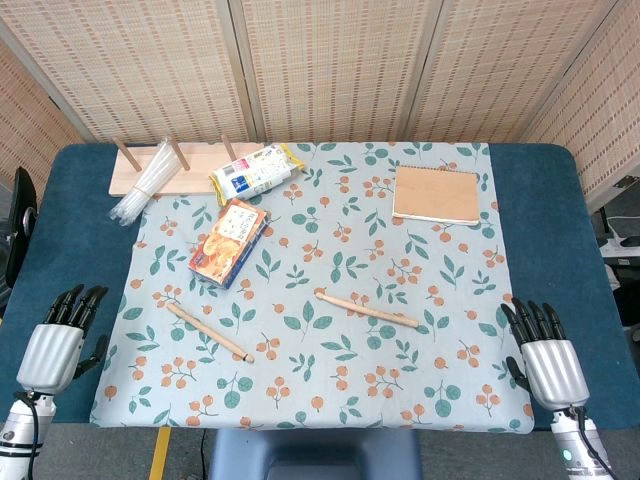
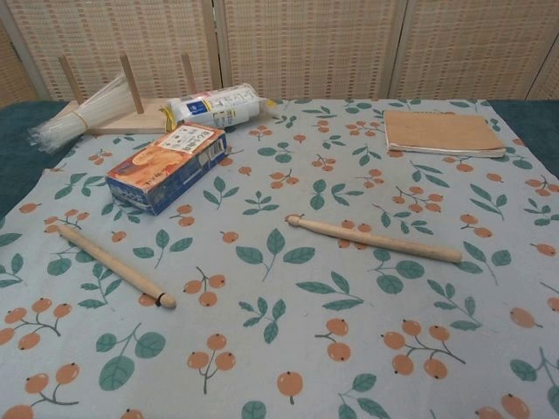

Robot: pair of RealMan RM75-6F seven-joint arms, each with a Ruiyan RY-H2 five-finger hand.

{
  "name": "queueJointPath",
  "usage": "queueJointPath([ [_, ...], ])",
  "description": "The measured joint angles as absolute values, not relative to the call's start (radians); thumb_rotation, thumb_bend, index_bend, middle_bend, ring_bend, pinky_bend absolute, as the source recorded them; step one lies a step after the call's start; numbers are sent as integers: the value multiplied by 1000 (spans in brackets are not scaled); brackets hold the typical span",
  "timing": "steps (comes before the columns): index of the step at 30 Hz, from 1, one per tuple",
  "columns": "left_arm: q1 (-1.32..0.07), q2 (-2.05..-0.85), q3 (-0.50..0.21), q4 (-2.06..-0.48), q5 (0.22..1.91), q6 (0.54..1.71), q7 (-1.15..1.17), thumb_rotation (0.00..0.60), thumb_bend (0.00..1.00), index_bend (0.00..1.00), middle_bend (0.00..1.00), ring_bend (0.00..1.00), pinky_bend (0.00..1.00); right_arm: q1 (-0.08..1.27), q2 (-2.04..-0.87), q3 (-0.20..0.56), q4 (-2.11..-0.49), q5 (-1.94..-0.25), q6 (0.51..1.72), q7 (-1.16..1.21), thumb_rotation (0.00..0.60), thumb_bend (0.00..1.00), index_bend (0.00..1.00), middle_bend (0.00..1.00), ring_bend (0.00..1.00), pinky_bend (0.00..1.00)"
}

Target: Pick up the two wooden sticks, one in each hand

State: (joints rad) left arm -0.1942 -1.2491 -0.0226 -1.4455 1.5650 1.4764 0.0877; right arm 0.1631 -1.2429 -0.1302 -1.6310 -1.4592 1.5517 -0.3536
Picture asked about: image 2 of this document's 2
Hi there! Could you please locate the plain wooden drumstick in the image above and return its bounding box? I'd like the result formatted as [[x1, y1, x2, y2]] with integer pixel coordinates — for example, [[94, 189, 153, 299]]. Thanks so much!
[[284, 213, 464, 264]]

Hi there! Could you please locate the wooden drumstick with black band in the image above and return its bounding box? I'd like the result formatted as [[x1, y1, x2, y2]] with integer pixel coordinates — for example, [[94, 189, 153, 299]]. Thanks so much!
[[58, 224, 177, 310]]

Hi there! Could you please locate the floral fruit print tablecloth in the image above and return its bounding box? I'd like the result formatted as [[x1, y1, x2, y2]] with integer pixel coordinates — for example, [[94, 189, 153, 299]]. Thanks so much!
[[0, 99, 559, 419]]

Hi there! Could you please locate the white plastic wrapped package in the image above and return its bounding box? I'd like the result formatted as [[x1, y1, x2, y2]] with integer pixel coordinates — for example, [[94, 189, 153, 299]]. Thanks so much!
[[158, 82, 278, 133]]

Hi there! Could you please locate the blue orange cookie box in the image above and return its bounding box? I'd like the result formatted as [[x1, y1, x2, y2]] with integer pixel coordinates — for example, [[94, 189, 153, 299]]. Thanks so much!
[[105, 122, 229, 217]]

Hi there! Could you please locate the woven bamboo folding screen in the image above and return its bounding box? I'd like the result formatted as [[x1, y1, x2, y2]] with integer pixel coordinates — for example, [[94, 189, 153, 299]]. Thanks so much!
[[0, 0, 559, 107]]

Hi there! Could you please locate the wooden peg rack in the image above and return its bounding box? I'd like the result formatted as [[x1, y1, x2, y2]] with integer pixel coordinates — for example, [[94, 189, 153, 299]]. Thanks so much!
[[59, 52, 194, 137]]

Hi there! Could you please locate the brown cover notebook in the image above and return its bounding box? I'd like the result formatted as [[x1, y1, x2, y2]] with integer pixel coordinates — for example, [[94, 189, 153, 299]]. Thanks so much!
[[382, 108, 508, 160]]

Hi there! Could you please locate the clear plastic straw bundle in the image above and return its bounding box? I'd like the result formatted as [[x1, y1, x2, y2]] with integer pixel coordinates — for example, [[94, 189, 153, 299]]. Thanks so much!
[[26, 73, 133, 155]]

